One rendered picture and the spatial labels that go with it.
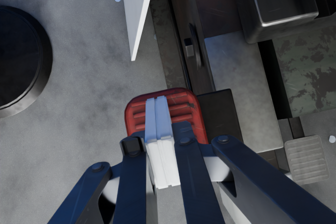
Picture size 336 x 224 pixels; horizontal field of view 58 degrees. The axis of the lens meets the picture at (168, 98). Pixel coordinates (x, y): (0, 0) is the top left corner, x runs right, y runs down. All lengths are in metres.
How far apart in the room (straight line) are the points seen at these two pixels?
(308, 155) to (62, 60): 0.81
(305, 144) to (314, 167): 0.06
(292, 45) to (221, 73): 0.09
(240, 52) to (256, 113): 0.07
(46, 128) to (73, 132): 0.09
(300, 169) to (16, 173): 0.86
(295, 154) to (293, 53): 0.55
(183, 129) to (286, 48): 0.22
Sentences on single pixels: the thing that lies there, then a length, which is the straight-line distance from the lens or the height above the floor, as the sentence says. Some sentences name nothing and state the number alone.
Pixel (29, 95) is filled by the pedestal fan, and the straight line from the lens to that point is 1.08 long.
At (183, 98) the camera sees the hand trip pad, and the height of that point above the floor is 0.75.
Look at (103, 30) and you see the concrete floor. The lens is 1.07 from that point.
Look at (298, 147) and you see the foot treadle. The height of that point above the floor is 0.15.
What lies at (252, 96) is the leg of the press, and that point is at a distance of 0.35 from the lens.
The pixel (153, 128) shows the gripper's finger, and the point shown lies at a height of 0.81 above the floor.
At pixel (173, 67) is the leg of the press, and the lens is 0.97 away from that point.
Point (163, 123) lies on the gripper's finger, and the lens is 0.17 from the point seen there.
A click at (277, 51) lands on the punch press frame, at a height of 0.65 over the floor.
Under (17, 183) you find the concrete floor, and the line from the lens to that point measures 1.12.
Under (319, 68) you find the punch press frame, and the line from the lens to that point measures 0.38.
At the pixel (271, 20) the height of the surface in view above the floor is 0.70.
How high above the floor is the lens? 0.98
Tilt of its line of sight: 83 degrees down
